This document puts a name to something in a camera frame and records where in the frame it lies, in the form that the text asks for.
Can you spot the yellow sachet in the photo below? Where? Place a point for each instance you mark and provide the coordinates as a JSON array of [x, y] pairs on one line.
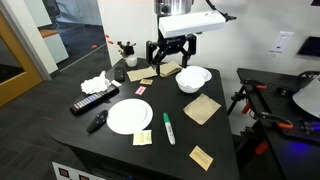
[[146, 81]]

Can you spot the brown paper napkin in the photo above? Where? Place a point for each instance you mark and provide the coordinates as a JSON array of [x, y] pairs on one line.
[[201, 108]]

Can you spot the white wall plate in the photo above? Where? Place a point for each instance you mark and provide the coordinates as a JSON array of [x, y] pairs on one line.
[[281, 42]]

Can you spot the white board with square tags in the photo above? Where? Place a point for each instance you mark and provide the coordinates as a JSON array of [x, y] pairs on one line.
[[71, 173]]

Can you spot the black tv remote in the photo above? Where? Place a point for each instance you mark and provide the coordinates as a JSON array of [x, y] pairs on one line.
[[119, 73]]

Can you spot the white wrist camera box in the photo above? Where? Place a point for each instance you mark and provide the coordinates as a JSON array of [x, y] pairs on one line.
[[191, 24]]

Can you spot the white cabinet with wooden top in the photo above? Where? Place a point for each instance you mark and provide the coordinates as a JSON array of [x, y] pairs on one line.
[[55, 46]]

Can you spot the small white sachet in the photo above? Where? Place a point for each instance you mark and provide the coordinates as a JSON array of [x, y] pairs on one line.
[[116, 83]]

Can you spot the black wall screen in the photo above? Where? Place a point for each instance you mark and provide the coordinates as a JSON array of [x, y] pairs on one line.
[[310, 46]]

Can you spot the white paper packet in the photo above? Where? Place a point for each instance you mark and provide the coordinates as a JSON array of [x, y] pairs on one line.
[[142, 137]]

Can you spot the crumpled white tissue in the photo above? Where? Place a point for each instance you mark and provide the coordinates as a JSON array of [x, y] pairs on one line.
[[95, 84]]

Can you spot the pink sachet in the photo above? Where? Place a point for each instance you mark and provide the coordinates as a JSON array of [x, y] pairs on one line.
[[140, 90]]

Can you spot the white bowl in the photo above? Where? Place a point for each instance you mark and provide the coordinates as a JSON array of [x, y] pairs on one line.
[[189, 82]]

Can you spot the wooden door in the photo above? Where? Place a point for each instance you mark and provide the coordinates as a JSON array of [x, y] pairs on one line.
[[20, 80]]

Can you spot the white dome cover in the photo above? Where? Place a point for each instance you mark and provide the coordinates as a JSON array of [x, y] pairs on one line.
[[309, 96]]

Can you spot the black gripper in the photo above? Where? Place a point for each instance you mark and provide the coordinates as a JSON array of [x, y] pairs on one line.
[[173, 42]]

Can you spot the white round vase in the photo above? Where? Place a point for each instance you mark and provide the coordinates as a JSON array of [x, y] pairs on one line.
[[131, 61]]

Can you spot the yellow sticky note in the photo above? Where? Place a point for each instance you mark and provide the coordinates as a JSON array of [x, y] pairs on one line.
[[201, 158]]

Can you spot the white flat paper plate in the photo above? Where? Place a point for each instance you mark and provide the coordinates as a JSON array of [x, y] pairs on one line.
[[129, 116]]

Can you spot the black perforated side table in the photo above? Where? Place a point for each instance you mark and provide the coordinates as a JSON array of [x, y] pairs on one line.
[[293, 156]]

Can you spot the small black clicker remote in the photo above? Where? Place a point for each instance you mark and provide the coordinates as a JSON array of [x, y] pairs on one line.
[[97, 121]]

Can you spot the long remote with coloured buttons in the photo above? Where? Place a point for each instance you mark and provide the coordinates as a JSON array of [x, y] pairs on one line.
[[94, 99]]

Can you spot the green and white marker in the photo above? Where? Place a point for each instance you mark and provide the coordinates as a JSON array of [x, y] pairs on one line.
[[169, 128]]

